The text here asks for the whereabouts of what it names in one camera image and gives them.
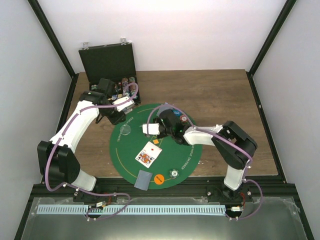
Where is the clear acrylic dealer button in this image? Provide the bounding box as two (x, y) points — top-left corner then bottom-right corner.
(119, 124), (132, 136)

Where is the face-up red ace card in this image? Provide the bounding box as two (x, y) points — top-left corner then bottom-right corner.
(143, 141), (162, 159)

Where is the face-up queen card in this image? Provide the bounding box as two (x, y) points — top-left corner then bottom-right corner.
(135, 150), (155, 168)

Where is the orange small blind button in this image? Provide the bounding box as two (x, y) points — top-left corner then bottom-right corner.
(153, 174), (165, 185)

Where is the dealt card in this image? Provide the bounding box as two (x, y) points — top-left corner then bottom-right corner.
(157, 102), (173, 116)
(134, 170), (153, 191)

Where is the blue round button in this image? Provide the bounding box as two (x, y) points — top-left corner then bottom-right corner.
(173, 109), (182, 116)

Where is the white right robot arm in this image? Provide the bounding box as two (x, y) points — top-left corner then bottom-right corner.
(142, 103), (258, 202)

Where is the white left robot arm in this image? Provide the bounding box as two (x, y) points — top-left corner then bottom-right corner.
(37, 78), (139, 202)

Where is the brown green chip row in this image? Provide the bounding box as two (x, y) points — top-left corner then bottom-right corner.
(128, 76), (138, 99)

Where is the purple green chip row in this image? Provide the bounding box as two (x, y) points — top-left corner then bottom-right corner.
(121, 77), (129, 88)

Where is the round green poker mat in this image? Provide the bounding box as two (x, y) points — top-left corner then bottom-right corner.
(109, 103), (203, 190)

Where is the black poker set case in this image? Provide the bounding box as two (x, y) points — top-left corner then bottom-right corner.
(78, 41), (138, 97)

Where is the light blue slotted ruler strip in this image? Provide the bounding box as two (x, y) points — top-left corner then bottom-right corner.
(36, 204), (226, 216)

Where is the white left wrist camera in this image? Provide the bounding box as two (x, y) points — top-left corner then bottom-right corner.
(112, 96), (135, 112)

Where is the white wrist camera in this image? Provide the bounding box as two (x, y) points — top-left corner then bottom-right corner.
(142, 123), (160, 135)
(112, 96), (135, 112)

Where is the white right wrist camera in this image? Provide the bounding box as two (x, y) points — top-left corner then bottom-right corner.
(142, 123), (160, 135)

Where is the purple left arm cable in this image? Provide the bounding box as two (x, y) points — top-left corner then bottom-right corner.
(44, 81), (140, 222)

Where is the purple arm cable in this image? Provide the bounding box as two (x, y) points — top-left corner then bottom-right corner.
(146, 104), (265, 221)
(44, 81), (140, 222)

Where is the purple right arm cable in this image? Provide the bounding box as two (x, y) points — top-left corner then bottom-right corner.
(146, 104), (265, 221)

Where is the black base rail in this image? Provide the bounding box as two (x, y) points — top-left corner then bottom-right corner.
(30, 176), (300, 203)

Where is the black enclosure frame post left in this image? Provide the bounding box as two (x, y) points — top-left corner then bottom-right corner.
(27, 0), (77, 78)

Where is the black enclosure frame post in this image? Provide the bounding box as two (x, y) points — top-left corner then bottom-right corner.
(27, 0), (77, 78)
(248, 0), (298, 76)

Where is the black enclosure frame post right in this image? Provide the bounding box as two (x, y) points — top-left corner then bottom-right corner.
(248, 0), (298, 76)

